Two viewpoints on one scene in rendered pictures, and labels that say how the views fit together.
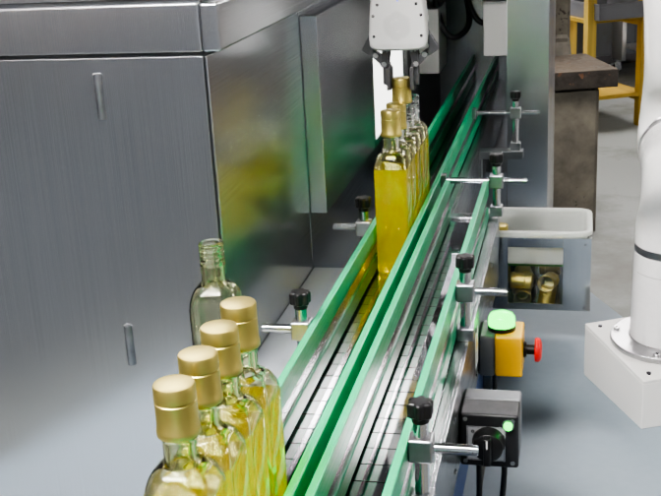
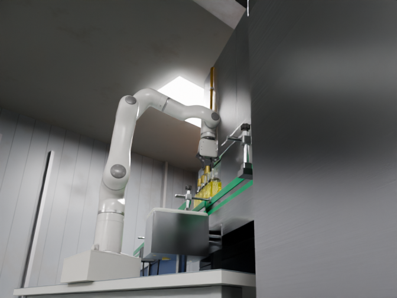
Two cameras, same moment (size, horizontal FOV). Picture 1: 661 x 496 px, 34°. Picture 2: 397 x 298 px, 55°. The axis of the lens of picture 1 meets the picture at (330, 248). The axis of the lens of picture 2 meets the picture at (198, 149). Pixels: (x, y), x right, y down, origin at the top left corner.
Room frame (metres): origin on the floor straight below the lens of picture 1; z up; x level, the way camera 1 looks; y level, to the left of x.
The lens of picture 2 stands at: (3.51, -1.13, 0.63)
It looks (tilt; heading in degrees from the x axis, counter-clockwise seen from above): 24 degrees up; 150
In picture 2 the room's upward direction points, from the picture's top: 2 degrees clockwise
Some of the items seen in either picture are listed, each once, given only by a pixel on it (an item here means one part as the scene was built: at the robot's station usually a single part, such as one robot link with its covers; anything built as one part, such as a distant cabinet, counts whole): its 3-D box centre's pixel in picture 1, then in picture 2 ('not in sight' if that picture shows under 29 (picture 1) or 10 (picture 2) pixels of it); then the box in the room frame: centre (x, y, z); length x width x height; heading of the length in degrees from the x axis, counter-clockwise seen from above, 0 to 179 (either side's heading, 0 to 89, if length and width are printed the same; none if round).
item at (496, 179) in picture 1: (484, 184); (193, 199); (2.05, -0.31, 1.12); 0.17 x 0.03 x 0.12; 76
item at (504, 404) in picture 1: (491, 428); (146, 255); (1.35, -0.21, 0.96); 0.08 x 0.08 x 0.08; 76
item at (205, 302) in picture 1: (219, 345); not in sight; (1.19, 0.14, 1.18); 0.06 x 0.06 x 0.26; 84
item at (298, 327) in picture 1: (287, 336); not in sight; (1.36, 0.06, 1.11); 0.07 x 0.04 x 0.13; 76
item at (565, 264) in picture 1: (523, 260); (182, 237); (2.15, -0.41, 0.92); 0.27 x 0.17 x 0.15; 76
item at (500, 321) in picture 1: (502, 320); not in sight; (1.62, -0.27, 1.01); 0.05 x 0.05 x 0.03
